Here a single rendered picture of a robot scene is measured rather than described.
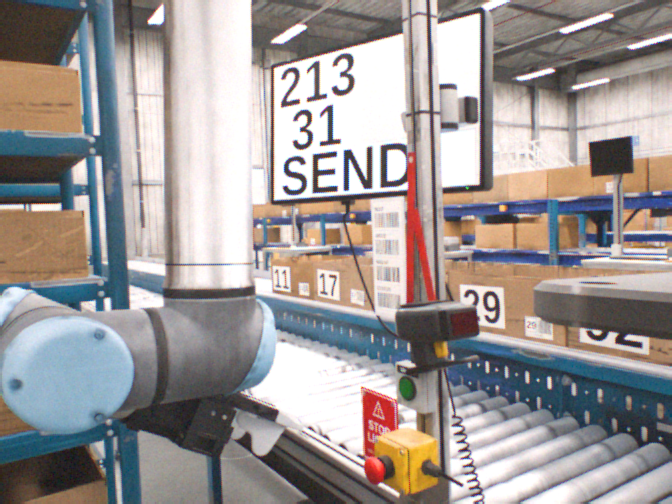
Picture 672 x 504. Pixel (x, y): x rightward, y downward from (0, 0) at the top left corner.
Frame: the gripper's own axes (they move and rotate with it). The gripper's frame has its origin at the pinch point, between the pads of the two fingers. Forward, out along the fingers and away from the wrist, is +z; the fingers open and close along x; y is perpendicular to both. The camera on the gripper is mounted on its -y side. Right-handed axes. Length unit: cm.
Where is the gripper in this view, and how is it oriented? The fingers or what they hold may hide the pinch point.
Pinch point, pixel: (285, 414)
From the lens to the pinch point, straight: 78.3
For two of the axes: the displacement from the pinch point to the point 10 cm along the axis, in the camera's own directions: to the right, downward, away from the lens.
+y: -3.7, 9.0, -2.4
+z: 7.3, 4.4, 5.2
